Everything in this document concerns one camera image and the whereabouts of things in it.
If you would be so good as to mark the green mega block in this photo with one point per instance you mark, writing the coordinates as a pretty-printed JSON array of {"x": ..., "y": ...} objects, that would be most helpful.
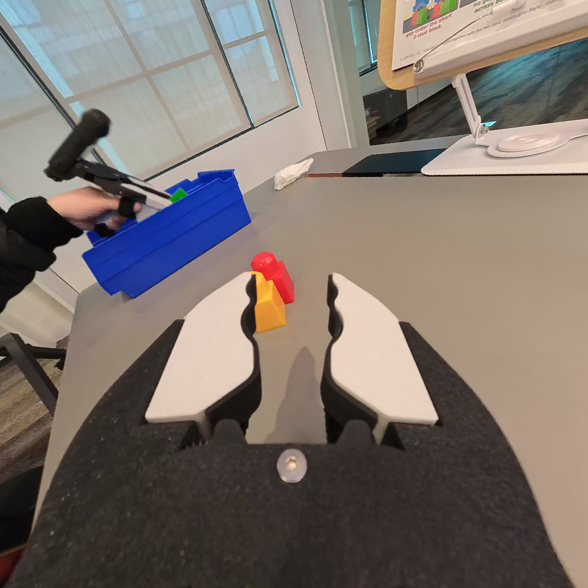
[{"x": 178, "y": 195}]

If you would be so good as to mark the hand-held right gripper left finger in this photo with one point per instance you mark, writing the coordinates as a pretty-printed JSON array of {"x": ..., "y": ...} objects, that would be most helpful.
[{"x": 202, "y": 363}]

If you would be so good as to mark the blue storage bin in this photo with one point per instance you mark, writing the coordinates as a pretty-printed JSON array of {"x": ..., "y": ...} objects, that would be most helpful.
[{"x": 165, "y": 243}]

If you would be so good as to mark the dark tablet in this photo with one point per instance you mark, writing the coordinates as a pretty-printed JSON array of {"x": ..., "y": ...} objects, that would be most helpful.
[{"x": 395, "y": 163}]

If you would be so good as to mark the instruction sheet board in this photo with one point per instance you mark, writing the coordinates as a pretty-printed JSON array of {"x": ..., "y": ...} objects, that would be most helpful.
[{"x": 478, "y": 55}]

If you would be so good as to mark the red mega block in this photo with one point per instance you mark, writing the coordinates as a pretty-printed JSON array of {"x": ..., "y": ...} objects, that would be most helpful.
[{"x": 280, "y": 280}]

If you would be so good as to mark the black metal table frame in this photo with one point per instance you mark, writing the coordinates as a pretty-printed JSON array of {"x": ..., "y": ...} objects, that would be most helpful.
[{"x": 32, "y": 367}]

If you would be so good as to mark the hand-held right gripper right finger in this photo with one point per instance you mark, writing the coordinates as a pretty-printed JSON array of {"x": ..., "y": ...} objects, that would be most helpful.
[{"x": 381, "y": 363}]

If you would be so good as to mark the yellow mega block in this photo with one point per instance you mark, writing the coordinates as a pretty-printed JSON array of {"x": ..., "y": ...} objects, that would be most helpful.
[{"x": 269, "y": 314}]

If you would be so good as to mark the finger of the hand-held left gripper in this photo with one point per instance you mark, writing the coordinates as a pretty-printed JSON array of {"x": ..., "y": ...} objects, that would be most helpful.
[{"x": 152, "y": 209}]

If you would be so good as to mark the glass window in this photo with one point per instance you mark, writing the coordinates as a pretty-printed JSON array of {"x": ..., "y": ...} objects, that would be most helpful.
[{"x": 138, "y": 73}]

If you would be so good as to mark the person's left hand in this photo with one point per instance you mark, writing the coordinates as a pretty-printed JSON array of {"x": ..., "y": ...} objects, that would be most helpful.
[{"x": 83, "y": 207}]

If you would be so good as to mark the white cloth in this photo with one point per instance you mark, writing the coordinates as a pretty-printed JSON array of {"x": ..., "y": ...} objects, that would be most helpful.
[{"x": 294, "y": 173}]

